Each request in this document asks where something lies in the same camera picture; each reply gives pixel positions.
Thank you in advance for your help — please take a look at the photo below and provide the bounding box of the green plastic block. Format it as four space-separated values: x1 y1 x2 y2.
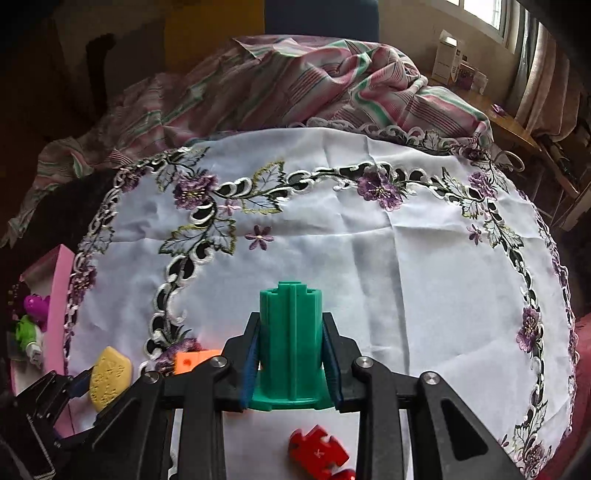
247 280 334 411

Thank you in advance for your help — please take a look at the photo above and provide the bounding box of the beige patterned curtain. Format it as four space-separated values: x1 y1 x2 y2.
505 14 583 139

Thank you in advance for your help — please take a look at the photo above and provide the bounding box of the white and green square stamp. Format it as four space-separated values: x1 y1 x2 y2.
15 316 44 370

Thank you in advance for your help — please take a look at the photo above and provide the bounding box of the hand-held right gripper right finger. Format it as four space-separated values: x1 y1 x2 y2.
322 311 522 480

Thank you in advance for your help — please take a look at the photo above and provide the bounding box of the pink cardboard box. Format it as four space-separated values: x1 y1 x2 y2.
9 244 77 393

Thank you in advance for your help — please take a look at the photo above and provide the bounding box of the yellow lemon-shaped toy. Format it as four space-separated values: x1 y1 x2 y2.
89 346 134 413

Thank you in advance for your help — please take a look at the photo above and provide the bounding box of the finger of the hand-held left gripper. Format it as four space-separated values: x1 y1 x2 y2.
55 418 100 450
16 369 92 418

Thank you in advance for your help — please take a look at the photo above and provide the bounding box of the white embroidered floral tablecloth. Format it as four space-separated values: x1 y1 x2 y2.
65 117 580 480

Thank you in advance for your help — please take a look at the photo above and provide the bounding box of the white wire ring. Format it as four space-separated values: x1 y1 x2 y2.
492 150 525 174

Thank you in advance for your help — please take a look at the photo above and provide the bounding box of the magenta perforated ball toy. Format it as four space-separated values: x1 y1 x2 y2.
23 294 51 324

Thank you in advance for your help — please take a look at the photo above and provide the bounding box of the white carton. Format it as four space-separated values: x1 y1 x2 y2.
433 30 462 86

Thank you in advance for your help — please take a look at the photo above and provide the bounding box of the multicolour padded headboard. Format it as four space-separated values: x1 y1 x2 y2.
164 0 379 75

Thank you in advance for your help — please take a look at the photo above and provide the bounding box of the window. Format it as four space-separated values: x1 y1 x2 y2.
443 0 518 47

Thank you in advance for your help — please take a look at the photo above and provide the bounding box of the red puzzle piece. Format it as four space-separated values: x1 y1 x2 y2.
288 427 349 478

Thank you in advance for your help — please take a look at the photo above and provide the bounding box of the orange cube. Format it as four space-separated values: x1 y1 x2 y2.
173 349 222 376

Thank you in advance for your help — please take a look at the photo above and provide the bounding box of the pink striped blanket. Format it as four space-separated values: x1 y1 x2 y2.
0 34 495 250

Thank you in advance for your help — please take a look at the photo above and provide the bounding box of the wooden nightstand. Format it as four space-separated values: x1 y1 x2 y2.
425 74 583 222

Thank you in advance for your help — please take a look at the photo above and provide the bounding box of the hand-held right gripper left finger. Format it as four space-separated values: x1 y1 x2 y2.
83 311 260 480

